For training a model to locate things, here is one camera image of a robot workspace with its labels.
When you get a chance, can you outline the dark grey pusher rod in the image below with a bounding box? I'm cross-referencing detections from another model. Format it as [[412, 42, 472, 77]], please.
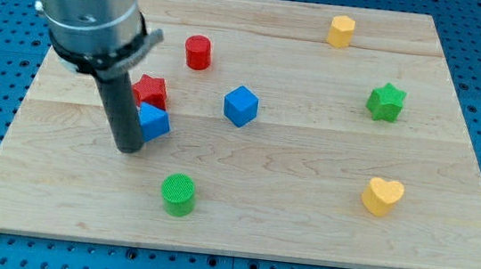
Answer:
[[95, 73, 144, 153]]

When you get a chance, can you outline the black clamp mount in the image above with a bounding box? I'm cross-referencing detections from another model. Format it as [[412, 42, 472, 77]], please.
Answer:
[[49, 15, 164, 80]]

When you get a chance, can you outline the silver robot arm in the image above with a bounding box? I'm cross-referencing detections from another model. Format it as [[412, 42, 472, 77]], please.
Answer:
[[35, 0, 164, 153]]

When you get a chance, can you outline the yellow heart block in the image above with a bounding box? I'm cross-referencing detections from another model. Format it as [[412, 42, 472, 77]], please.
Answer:
[[361, 177, 405, 217]]

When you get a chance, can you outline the red star block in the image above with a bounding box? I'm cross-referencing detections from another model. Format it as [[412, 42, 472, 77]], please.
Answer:
[[132, 74, 167, 110]]

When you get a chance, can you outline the blue triangle block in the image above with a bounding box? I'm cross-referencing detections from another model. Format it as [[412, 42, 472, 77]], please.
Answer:
[[138, 102, 170, 143]]

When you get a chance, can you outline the red cylinder block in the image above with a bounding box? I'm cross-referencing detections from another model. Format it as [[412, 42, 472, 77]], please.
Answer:
[[184, 35, 211, 70]]

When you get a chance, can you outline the green cylinder block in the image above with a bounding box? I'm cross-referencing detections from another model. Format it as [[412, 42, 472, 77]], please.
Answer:
[[161, 173, 196, 217]]

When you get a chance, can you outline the blue cube block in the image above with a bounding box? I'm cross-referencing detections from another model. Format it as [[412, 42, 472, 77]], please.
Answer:
[[224, 86, 259, 127]]

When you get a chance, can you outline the wooden board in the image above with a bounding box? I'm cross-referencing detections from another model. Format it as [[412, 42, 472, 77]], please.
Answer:
[[0, 0, 481, 269]]

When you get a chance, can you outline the yellow hexagon block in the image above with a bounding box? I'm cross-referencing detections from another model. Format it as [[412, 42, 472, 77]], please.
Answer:
[[327, 15, 356, 48]]

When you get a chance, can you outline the green star block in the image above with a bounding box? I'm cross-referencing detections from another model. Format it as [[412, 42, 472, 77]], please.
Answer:
[[365, 83, 408, 123]]

